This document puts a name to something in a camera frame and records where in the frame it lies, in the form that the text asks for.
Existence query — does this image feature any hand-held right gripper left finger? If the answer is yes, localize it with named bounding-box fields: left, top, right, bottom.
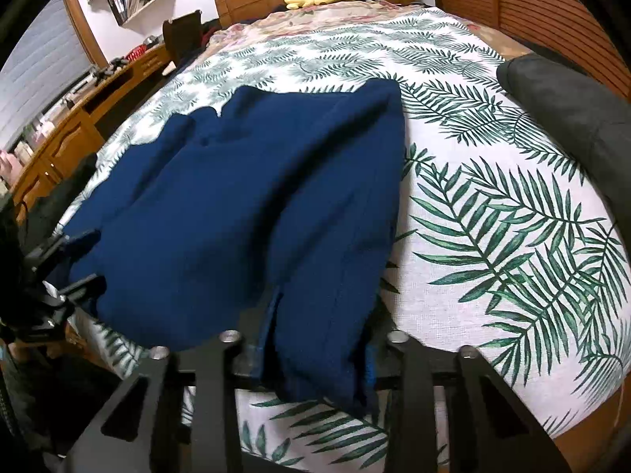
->
left=64, top=330, right=259, bottom=473

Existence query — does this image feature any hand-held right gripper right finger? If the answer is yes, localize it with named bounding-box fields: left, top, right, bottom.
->
left=365, top=330, right=573, bottom=473

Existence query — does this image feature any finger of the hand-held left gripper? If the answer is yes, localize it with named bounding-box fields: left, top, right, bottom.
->
left=22, top=231, right=102, bottom=277
left=30, top=276, right=106, bottom=331

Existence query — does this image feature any navy blue suit jacket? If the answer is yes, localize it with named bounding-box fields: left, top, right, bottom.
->
left=54, top=78, right=407, bottom=417

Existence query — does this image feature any wooden desk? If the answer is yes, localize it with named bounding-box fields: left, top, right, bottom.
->
left=10, top=42, right=173, bottom=212

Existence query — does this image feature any grey window blind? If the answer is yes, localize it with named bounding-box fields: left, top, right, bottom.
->
left=0, top=0, right=94, bottom=151

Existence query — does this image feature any leaf print bedsheet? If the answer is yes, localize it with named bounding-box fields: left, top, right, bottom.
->
left=54, top=7, right=631, bottom=469

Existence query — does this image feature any black device on desk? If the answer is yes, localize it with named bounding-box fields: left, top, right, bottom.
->
left=93, top=56, right=129, bottom=80

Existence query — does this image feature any dark wooden chair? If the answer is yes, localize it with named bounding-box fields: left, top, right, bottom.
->
left=162, top=10, right=205, bottom=74

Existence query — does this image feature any dark grey garment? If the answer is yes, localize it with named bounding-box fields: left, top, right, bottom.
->
left=497, top=56, right=631, bottom=212

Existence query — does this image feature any floral blanket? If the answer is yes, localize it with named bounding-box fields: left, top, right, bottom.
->
left=204, top=0, right=444, bottom=55

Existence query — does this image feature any wooden slatted wardrobe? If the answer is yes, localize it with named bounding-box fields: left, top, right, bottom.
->
left=429, top=0, right=631, bottom=99

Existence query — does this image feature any wooden window frame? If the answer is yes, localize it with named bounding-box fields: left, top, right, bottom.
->
left=62, top=0, right=109, bottom=67

